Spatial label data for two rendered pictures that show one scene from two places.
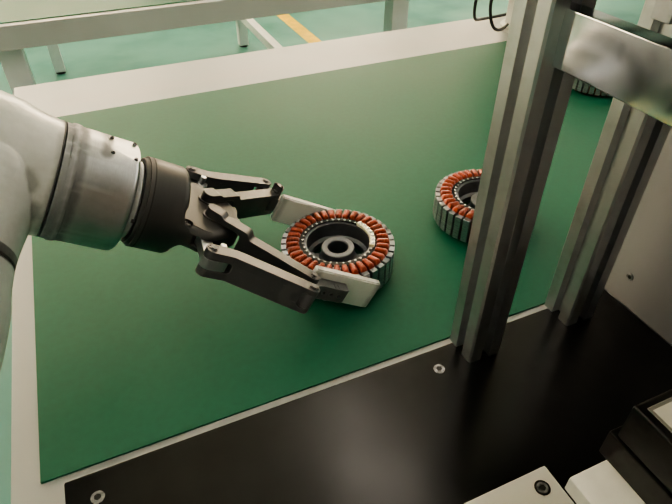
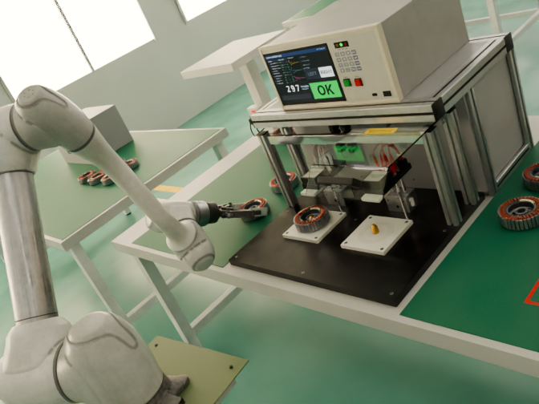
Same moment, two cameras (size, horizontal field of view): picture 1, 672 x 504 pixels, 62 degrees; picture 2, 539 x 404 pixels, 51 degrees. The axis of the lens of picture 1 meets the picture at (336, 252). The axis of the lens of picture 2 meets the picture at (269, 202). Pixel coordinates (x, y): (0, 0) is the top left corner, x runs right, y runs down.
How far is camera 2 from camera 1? 152 cm
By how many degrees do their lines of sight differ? 18
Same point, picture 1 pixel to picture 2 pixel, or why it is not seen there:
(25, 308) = not seen: hidden behind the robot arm
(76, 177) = (198, 208)
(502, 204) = (276, 169)
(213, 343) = (237, 238)
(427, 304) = (281, 207)
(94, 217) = (204, 214)
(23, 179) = (192, 210)
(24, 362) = not seen: hidden behind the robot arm
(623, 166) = (294, 152)
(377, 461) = (282, 226)
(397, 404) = (282, 219)
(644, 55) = (277, 138)
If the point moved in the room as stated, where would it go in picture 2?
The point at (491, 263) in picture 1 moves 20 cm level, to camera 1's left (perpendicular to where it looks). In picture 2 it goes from (281, 181) to (230, 209)
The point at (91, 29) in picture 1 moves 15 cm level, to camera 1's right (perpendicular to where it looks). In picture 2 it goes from (104, 219) to (132, 204)
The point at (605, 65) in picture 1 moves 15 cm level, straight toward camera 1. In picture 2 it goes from (274, 141) to (271, 159)
